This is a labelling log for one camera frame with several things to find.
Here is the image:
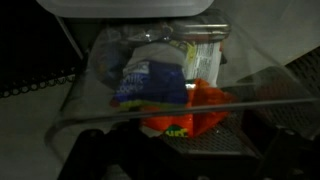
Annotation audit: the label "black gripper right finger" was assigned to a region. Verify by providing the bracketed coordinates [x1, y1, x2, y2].
[259, 126, 320, 180]

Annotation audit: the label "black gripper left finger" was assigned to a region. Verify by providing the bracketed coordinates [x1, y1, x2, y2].
[55, 126, 144, 180]

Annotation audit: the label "clear plastic container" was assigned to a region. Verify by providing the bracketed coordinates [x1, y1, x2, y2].
[44, 12, 320, 165]

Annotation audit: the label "dark patterned sofa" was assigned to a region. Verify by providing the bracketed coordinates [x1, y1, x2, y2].
[233, 45, 320, 141]

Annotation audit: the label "orange snack packet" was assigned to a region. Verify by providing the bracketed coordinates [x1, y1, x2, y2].
[139, 77, 235, 138]

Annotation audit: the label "grey snack packet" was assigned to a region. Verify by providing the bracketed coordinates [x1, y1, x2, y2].
[127, 42, 187, 73]

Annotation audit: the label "white printed snack packet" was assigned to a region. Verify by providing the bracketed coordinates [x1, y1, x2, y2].
[181, 40, 223, 87]

